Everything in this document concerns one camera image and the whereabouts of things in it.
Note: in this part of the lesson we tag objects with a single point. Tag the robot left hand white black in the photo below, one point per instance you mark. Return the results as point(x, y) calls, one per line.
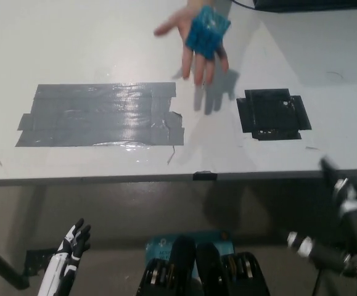
point(68, 256)

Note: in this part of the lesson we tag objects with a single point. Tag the person's bare hand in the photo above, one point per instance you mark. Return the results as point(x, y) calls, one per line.
point(187, 40)

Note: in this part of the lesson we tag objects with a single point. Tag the robot right hand white black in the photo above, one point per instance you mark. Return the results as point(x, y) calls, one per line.
point(347, 234)

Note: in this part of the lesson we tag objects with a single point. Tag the blue rubik's cube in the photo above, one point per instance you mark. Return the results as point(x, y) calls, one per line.
point(208, 32)

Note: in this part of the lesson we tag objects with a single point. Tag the robot body black teal blocks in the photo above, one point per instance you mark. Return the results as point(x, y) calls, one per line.
point(196, 271)

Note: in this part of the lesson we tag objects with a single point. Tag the black floor tape patch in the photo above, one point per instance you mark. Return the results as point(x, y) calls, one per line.
point(38, 262)

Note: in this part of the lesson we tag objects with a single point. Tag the black table leg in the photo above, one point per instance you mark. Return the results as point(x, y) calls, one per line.
point(4, 266)

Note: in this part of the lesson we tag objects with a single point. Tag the black tape square patch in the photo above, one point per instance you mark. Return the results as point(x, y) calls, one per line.
point(272, 114)

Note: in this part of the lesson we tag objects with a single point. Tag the black flat device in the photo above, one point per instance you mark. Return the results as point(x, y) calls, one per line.
point(310, 4)

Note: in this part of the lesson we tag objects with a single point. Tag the grey duct tape patch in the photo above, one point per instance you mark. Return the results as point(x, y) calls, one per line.
point(101, 115)

